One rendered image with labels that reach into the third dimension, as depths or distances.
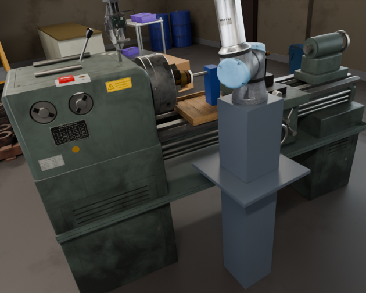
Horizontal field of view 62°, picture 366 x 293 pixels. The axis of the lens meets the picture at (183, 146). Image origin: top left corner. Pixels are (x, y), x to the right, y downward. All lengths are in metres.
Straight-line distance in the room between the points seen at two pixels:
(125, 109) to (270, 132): 0.64
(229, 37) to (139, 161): 0.75
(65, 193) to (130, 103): 0.52
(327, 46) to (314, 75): 0.19
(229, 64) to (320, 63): 1.21
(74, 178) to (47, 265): 0.97
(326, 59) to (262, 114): 1.07
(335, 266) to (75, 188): 1.54
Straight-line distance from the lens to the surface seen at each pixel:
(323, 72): 2.30
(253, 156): 1.35
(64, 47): 5.90
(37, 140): 1.40
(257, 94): 1.28
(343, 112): 2.32
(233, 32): 1.12
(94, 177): 1.51
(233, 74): 1.12
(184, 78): 1.71
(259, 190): 1.37
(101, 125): 1.40
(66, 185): 1.51
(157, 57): 1.62
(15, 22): 8.22
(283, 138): 1.93
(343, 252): 2.24
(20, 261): 2.47
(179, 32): 7.73
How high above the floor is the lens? 1.60
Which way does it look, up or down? 30 degrees down
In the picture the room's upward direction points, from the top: 6 degrees counter-clockwise
